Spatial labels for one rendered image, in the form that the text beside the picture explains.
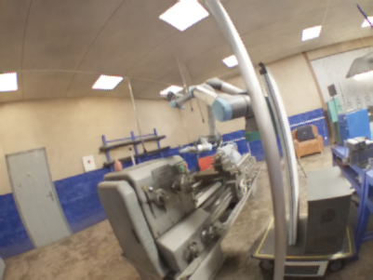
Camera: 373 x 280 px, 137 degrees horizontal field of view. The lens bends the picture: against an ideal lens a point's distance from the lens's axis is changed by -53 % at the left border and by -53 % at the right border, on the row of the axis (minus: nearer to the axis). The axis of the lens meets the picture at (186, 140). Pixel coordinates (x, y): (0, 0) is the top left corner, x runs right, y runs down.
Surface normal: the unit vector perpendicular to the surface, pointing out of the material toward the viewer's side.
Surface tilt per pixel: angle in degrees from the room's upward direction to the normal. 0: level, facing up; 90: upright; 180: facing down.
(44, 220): 90
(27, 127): 90
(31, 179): 90
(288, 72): 90
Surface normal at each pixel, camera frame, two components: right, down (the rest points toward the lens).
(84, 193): 0.78, -0.22
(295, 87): -0.56, 0.14
